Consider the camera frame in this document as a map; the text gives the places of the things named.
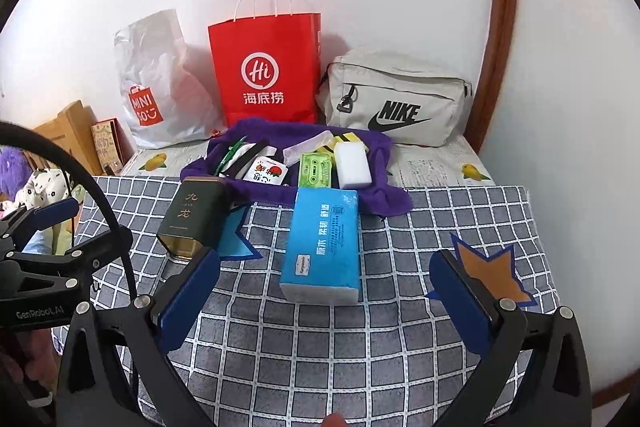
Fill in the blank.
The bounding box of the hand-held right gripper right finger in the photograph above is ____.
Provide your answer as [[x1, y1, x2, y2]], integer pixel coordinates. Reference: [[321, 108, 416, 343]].
[[429, 249, 592, 427]]

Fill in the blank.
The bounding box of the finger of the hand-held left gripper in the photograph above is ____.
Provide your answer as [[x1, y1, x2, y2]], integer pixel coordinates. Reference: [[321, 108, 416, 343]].
[[0, 198, 81, 253], [0, 227, 135, 293]]

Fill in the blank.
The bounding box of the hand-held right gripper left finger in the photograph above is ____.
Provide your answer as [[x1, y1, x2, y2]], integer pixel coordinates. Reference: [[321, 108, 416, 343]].
[[59, 249, 221, 427]]

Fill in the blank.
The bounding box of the purple towel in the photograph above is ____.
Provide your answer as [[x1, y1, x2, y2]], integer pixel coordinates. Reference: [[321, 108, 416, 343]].
[[180, 118, 413, 214]]

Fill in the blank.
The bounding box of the black and white band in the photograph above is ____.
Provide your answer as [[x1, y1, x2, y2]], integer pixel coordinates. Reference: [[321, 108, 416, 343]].
[[222, 142, 277, 180]]

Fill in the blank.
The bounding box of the small white sachet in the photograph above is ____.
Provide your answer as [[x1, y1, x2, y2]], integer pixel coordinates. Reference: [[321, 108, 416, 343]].
[[245, 157, 289, 185]]

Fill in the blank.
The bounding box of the green fruit print packet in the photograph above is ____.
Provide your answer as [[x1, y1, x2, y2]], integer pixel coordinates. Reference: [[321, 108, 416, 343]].
[[217, 136, 249, 175]]

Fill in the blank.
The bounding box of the white sponge block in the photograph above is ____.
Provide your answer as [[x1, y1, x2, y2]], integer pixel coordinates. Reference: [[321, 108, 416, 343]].
[[333, 142, 374, 189]]

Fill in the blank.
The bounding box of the green wet wipes packet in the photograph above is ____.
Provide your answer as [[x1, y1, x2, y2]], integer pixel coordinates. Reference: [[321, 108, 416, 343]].
[[298, 152, 335, 188]]

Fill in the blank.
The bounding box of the translucent white tube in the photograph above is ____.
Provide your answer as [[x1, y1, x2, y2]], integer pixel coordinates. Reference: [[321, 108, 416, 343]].
[[282, 130, 333, 160]]

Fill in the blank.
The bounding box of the yellow pouch with black stripes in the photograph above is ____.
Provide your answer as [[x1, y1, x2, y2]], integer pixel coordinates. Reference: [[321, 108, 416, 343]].
[[314, 132, 358, 154]]

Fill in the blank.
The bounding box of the white floral pillow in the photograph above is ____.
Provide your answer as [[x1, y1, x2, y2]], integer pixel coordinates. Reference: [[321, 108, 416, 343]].
[[15, 169, 71, 212]]

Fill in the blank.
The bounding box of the light green cloth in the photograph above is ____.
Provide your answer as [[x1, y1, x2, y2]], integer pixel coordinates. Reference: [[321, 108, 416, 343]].
[[50, 209, 77, 257]]

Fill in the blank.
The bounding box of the purple plush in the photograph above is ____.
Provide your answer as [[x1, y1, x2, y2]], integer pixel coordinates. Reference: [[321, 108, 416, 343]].
[[0, 146, 28, 202]]

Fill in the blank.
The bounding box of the dark green tea tin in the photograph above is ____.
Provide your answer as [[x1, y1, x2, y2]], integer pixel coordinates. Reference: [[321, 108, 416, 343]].
[[156, 177, 232, 262]]

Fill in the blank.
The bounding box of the patterned book box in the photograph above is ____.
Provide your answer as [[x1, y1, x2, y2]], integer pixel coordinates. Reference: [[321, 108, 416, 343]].
[[91, 118, 125, 175]]

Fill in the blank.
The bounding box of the wooden headboard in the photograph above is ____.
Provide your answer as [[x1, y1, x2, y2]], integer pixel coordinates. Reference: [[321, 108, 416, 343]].
[[32, 101, 101, 178]]

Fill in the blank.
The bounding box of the grey checked blanket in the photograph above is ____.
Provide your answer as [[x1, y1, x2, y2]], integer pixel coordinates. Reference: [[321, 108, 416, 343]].
[[50, 174, 563, 427]]

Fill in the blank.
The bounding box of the fruit print bedsheet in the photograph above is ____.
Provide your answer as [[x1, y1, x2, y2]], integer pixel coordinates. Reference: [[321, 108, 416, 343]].
[[120, 134, 493, 188]]

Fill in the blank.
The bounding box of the blue tissue pack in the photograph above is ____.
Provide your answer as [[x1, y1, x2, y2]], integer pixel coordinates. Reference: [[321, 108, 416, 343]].
[[278, 187, 362, 306]]

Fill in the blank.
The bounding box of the white plastic shopping bag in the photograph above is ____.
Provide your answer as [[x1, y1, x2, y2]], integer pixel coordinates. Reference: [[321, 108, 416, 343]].
[[113, 9, 226, 150]]

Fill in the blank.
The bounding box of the grey canvas bag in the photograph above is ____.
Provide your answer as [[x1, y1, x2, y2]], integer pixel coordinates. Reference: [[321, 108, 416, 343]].
[[316, 47, 474, 146]]

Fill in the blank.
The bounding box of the red paper bag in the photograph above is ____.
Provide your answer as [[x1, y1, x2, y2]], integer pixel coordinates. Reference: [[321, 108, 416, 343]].
[[207, 0, 323, 128]]

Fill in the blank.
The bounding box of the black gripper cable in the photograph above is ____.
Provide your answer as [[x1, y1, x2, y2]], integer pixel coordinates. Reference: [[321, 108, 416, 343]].
[[0, 121, 142, 408]]

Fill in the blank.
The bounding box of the brown curved wooden frame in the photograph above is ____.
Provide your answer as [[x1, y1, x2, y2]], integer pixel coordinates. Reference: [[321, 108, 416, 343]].
[[467, 0, 519, 155]]

